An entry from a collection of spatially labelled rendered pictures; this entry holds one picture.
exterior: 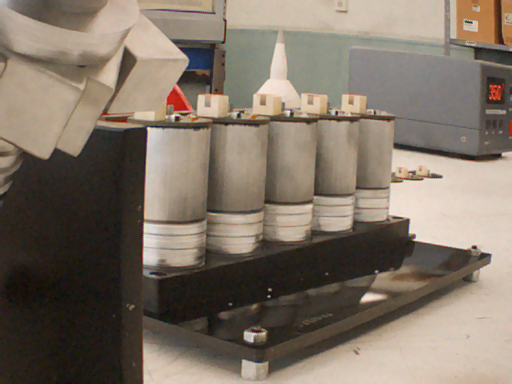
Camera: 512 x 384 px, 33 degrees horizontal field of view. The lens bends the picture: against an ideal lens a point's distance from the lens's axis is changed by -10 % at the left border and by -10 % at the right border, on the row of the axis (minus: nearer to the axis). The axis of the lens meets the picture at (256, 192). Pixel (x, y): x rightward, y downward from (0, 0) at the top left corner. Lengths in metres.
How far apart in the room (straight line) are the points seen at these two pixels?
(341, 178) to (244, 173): 0.06
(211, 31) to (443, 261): 3.23
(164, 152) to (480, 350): 0.11
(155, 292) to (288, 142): 0.08
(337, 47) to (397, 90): 5.09
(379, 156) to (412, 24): 5.31
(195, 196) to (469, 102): 0.59
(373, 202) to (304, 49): 5.76
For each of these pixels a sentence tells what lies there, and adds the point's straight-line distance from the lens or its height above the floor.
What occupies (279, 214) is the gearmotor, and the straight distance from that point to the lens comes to 0.31.
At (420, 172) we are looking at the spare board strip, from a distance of 0.69.
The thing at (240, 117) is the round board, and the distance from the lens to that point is 0.28.
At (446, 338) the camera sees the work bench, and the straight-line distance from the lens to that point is 0.28.
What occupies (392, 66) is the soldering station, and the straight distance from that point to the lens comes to 0.87.
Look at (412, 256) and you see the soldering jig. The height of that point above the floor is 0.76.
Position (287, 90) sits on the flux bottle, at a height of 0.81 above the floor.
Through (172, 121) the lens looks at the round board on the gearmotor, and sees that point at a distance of 0.26.
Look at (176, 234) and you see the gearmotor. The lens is 0.26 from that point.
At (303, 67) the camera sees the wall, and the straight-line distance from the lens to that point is 6.11.
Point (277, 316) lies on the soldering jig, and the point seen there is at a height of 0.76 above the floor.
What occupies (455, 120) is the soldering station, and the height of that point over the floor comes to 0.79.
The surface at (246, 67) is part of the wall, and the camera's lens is 6.42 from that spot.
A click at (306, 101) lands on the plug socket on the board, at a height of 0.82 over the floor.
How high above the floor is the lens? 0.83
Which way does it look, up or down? 9 degrees down
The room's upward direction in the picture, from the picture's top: 3 degrees clockwise
